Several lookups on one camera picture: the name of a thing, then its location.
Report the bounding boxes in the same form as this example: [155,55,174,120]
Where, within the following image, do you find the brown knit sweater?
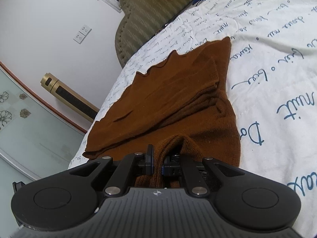
[83,37,241,187]

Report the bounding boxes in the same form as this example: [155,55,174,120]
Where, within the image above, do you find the frosted glass wardrobe door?
[1,71,84,237]

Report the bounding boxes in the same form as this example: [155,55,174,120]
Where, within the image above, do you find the gold tower fan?
[40,73,99,123]

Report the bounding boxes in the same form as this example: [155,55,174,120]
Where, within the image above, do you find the olive upholstered headboard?
[115,0,193,67]

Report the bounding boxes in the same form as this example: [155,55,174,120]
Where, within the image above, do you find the white script-print bed quilt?
[69,0,316,237]

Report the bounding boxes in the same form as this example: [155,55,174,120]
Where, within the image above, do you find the white wall socket pair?
[73,25,91,44]

